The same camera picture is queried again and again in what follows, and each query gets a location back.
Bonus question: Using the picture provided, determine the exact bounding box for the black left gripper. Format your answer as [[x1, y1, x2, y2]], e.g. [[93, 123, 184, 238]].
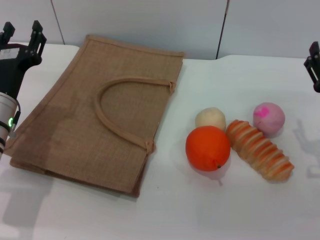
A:
[[0, 20, 48, 100]]

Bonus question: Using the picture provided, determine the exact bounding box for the long ridged bread loaf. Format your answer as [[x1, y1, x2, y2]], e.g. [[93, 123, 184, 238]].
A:
[[225, 119, 295, 181]]

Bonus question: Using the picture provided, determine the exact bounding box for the brown jute handbag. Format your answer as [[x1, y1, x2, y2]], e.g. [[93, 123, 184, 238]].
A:
[[5, 34, 185, 199]]

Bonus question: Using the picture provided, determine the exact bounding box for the round beige bun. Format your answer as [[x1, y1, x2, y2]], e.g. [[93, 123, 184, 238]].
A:
[[194, 106, 227, 132]]

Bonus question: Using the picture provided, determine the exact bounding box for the orange fruit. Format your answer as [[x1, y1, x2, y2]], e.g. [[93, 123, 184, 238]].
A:
[[185, 125, 231, 186]]

